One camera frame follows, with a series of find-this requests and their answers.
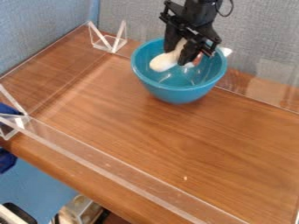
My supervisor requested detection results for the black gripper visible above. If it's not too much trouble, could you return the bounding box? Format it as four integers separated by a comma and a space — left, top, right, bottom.
159, 0, 222, 67

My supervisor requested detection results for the white brown toy mushroom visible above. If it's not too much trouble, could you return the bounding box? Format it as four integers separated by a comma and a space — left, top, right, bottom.
150, 38, 233, 73

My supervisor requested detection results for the blue bowl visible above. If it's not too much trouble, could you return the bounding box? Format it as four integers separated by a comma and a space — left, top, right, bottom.
131, 38, 229, 104

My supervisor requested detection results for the clear acrylic back barrier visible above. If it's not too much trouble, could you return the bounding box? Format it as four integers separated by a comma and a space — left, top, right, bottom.
218, 46, 299, 115

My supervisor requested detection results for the clear acrylic barrier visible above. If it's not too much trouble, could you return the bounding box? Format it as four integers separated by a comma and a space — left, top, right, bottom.
218, 46, 299, 115
0, 112, 250, 224

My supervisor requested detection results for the clear acrylic front barrier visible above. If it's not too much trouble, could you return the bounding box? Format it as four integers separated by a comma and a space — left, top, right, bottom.
0, 112, 250, 224

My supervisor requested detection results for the blue clamp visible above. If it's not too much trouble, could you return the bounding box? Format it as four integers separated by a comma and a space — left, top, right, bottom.
0, 101, 24, 175

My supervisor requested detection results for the clear box below table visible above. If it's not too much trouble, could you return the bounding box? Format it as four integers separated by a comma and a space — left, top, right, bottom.
50, 194, 103, 224

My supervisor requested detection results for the black white object below table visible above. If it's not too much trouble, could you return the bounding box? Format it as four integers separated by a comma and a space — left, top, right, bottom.
0, 203, 38, 224

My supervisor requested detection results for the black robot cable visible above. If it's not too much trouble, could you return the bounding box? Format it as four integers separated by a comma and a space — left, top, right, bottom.
214, 0, 237, 18

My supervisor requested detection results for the clear acrylic corner bracket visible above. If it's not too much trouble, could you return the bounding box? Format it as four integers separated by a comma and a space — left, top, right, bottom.
87, 20, 127, 53

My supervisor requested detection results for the clear acrylic left bracket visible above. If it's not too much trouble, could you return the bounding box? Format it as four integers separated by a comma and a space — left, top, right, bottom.
0, 84, 31, 141

